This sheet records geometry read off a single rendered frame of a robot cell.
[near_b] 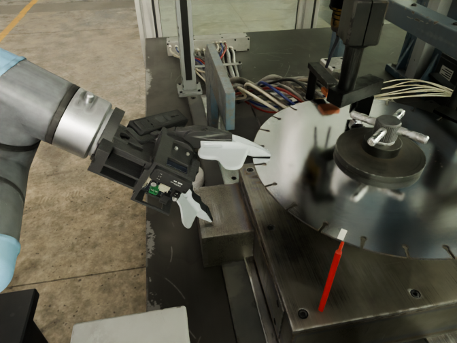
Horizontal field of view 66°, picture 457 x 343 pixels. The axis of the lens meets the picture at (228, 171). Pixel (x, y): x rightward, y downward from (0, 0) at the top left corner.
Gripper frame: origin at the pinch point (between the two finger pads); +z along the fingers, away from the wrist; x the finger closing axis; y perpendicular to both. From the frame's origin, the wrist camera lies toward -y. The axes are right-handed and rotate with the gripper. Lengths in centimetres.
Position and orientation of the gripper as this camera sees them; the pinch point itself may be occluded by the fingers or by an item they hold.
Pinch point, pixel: (240, 187)
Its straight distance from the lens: 51.2
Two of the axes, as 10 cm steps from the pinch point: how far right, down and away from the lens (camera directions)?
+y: -0.2, 6.4, -7.7
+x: 5.3, -6.4, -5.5
